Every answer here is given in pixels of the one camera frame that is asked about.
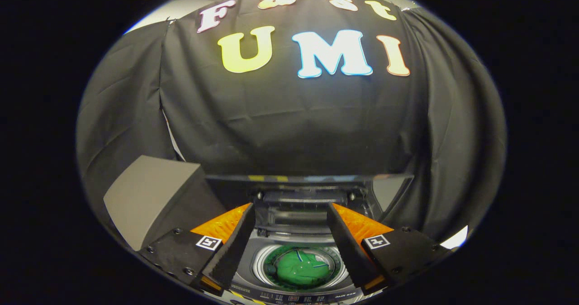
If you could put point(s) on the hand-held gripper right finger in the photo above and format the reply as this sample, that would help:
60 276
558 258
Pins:
348 250

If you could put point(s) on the grey washing machine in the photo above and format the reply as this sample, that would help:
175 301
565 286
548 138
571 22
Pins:
294 239

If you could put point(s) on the white flat board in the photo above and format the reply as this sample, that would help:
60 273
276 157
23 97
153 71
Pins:
456 238

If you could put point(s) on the black backdrop cloth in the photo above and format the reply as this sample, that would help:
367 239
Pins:
294 124

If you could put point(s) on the green polo shirt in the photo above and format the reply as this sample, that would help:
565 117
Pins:
298 269

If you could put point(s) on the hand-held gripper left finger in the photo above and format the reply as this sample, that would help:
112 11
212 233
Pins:
230 250

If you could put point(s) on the grey cabinet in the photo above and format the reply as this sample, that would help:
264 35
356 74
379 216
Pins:
144 196

